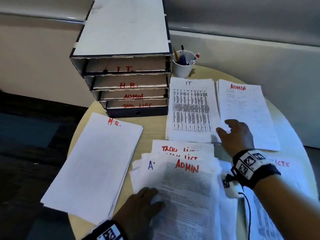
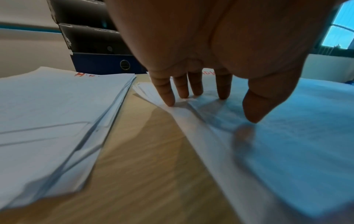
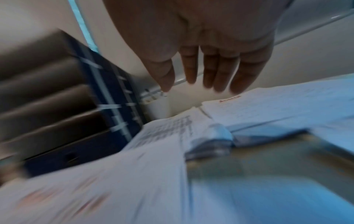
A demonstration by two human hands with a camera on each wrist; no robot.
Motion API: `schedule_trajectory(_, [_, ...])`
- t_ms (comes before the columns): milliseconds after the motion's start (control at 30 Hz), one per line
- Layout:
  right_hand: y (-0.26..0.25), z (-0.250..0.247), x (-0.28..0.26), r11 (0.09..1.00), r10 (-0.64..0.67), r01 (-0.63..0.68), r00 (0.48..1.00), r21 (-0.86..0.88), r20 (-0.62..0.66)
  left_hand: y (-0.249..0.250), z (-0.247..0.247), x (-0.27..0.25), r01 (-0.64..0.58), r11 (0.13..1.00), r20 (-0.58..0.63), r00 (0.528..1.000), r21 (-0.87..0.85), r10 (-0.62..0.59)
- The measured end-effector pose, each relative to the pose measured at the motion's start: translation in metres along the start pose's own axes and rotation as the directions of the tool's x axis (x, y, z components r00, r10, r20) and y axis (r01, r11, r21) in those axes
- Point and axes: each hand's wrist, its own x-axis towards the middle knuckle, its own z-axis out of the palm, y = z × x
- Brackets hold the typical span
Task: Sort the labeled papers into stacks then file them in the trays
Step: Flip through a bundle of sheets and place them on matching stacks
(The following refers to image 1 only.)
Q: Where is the person's left hand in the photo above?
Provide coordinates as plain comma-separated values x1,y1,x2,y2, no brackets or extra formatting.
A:
112,187,166,240

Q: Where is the person's right hand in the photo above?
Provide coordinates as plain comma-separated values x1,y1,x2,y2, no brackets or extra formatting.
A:
215,119,255,158

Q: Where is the H.R. paper stack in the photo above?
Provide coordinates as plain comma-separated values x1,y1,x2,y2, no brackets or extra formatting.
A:
40,112,144,226

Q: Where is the Admin paper stack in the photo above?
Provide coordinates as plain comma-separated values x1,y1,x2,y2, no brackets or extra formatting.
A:
216,79,281,152

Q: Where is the paper sheet marked IT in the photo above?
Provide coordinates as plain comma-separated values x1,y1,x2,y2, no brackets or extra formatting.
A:
166,80,220,142

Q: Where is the unsorted pile of papers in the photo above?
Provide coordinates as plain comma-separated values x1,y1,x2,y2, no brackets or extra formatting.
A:
129,140,238,240

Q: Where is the thin white letter sheet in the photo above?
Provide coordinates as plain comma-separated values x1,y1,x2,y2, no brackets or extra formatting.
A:
41,113,142,223

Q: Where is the Task Lists paper stack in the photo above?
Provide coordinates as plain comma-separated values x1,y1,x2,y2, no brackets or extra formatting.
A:
240,152,315,240

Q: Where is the I.T. paper stack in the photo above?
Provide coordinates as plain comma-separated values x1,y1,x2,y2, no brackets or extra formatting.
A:
165,77,222,144

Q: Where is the cardboard document tray organizer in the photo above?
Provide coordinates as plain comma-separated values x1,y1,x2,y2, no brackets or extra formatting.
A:
69,0,173,77

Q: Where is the person's right forearm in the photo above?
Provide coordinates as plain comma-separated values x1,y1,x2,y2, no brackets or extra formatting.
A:
252,173,320,240

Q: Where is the round wooden table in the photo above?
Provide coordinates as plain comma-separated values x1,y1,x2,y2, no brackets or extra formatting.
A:
67,65,320,240

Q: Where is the white pen cup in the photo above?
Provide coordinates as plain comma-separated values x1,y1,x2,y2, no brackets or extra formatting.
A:
172,50,196,79

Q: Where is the white red-capped marker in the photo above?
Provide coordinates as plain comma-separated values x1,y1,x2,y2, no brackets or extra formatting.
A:
187,53,200,66

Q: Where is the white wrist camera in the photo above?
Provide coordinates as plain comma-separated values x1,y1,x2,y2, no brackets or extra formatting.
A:
221,173,244,199

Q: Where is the black camera cable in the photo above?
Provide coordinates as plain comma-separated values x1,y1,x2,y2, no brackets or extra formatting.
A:
239,192,252,240

